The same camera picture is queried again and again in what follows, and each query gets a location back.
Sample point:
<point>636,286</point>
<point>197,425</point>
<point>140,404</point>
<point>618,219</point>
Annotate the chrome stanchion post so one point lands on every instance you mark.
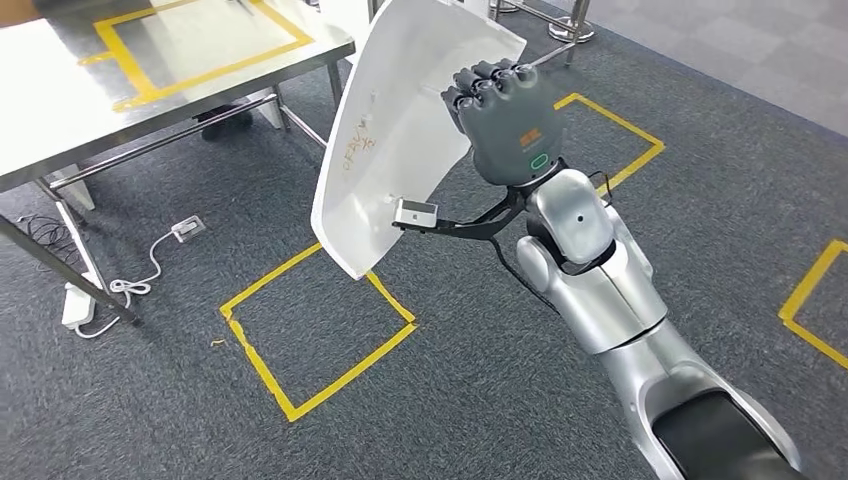
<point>507,5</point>
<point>571,30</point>

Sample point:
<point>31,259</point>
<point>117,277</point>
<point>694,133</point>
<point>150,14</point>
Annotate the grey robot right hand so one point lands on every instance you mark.
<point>510,126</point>

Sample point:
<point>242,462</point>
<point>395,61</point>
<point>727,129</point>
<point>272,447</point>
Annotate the white part with handwriting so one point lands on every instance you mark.
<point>397,132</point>

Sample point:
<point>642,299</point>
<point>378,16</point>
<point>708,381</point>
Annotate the black floor object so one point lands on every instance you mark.
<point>222,122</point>

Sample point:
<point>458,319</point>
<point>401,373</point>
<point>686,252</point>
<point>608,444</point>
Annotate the steel workbench table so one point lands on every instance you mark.
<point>53,119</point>

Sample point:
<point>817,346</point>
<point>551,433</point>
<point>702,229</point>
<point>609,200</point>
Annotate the grey floor socket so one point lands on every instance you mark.
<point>189,228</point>

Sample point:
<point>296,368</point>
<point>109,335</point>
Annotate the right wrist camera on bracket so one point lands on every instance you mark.
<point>416,215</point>

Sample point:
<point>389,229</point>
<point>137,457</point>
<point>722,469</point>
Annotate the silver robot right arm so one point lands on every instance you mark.
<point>596,291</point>

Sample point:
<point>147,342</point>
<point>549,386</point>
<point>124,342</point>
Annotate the white power strip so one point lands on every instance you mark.
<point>78,306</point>

